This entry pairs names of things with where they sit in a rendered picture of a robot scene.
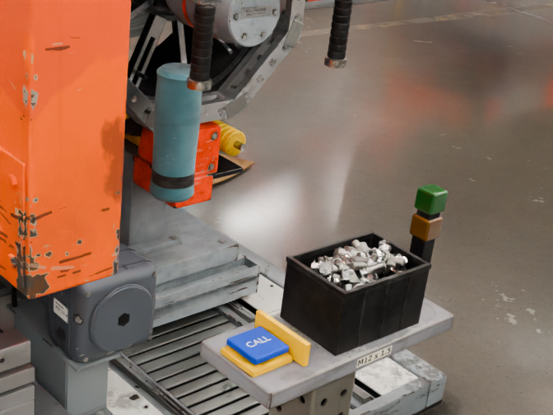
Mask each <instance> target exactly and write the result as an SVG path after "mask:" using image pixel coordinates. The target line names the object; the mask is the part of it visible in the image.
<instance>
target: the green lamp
mask: <svg viewBox="0 0 553 415"><path fill-rule="evenodd" d="M447 197H448V191H447V190H445V189H442V188H440V187H439V186H437V185H435V184H427V185H424V186H421V187H419V188H418V189H417V192H416V201H415V208H416V209H418V210H420V211H422V212H424V213H426V214H428V215H434V214H436V213H439V212H443V211H444V209H445V205H446V201H447Z"/></svg>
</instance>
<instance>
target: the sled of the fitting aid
mask: <svg viewBox="0 0 553 415"><path fill-rule="evenodd" d="M260 268H261V265H260V264H258V263H256V262H254V261H253V260H252V259H250V258H249V257H247V256H246V255H244V254H242V253H240V252H239V251H238V259H237V260H235V261H233V262H230V263H225V264H222V265H220V266H217V267H214V268H209V269H207V270H204V271H201V272H198V273H194V274H190V275H188V276H185V277H180V278H177V279H175V280H172V281H169V282H164V283H161V284H159V285H156V294H155V295H156V305H155V309H154V319H153V328H155V327H158V326H160V325H162V324H167V323H169V322H172V321H175V320H177V319H182V318H184V317H187V316H190V315H193V314H196V313H198V312H201V311H204V310H208V309H211V308H213V307H216V306H219V305H223V304H225V303H227V302H230V301H234V300H237V299H239V298H242V297H245V296H249V295H252V294H254V293H257V292H258V282H259V275H260ZM0 281H1V282H2V283H3V284H4V285H5V286H6V287H8V288H9V289H10V290H12V285H11V283H10V282H9V281H8V280H7V279H6V278H4V277H3V276H2V275H1V274H0ZM17 296H18V297H19V298H20V299H21V300H24V299H27V297H26V296H24V295H23V294H22V293H21V292H20V291H18V290H17Z"/></svg>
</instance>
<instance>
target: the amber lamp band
mask: <svg viewBox="0 0 553 415"><path fill-rule="evenodd" d="M442 221H443V218H442V217H441V216H439V217H437V218H435V219H432V220H427V219H425V218H423V217H421V216H419V215H417V214H416V213H414V214H413V215H412V219H411V227H410V234H411V235H413V236H415V237H417V238H419V239H420V240H423V241H428V240H433V239H435V238H438V237H439V234H440V230H441V226H442Z"/></svg>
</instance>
